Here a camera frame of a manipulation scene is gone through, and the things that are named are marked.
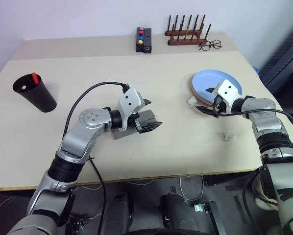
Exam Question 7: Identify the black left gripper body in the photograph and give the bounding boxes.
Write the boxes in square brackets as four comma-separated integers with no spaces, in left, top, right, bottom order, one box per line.
[126,113,144,134]

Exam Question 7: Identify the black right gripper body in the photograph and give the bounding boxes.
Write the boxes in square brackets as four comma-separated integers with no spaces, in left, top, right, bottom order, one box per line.
[213,94,227,118]

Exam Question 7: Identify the light blue plate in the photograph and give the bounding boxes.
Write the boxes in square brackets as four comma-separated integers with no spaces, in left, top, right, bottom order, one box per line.
[192,70,243,105]

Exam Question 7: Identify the black-rimmed glasses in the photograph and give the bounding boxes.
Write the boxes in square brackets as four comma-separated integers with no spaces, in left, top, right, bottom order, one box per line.
[198,40,223,52]

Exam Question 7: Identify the black plastic cup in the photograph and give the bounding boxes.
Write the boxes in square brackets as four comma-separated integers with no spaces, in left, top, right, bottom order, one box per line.
[12,72,58,114]

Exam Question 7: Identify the pink plate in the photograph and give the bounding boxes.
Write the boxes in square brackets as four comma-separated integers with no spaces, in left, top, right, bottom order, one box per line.
[191,84,215,106]

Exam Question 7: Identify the black box with coloured buttons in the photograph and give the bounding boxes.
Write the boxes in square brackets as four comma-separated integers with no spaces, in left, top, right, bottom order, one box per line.
[135,27,146,53]

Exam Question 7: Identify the brown wooden plate rack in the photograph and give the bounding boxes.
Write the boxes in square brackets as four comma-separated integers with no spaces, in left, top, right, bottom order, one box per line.
[164,14,212,47]

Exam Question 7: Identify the black rectangular box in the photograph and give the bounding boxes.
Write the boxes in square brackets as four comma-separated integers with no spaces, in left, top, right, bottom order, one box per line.
[143,28,153,54]

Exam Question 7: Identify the black flat box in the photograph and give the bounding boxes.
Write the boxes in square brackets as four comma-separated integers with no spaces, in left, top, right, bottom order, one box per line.
[204,172,251,188]

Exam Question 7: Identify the dark rounded shape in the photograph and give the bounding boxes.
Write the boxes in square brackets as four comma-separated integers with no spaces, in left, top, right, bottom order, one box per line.
[103,192,134,235]
[160,192,195,235]

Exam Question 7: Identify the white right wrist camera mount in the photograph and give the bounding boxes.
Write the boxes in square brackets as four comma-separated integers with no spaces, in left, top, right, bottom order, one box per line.
[213,79,243,114]

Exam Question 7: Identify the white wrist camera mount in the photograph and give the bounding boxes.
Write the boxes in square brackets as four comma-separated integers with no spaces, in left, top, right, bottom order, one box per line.
[213,79,243,114]
[118,87,144,132]

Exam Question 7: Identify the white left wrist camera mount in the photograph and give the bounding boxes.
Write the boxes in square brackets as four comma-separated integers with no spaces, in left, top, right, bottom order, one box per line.
[118,87,144,132]

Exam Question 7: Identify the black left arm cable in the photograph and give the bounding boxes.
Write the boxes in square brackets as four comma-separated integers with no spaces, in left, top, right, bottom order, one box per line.
[65,82,131,235]

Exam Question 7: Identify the white floor cable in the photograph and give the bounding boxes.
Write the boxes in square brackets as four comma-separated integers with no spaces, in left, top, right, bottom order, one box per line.
[179,175,204,201]

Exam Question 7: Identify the black metal bracket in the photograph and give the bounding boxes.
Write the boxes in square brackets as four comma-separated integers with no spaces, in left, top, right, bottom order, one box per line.
[194,201,227,235]

